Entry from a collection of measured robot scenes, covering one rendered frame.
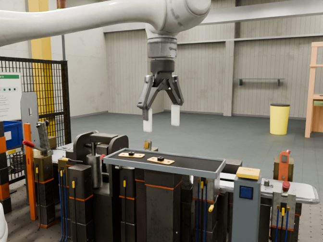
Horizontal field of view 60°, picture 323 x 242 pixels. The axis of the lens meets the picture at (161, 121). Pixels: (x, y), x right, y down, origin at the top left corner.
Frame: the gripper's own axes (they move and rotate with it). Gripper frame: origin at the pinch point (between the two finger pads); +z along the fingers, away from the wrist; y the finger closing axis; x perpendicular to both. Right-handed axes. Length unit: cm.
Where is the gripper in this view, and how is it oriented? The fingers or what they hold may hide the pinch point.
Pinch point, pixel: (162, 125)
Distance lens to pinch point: 88.4
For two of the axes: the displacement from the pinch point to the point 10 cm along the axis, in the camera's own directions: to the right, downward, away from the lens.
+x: -7.7, -1.0, 6.3
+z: 0.0, 9.9, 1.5
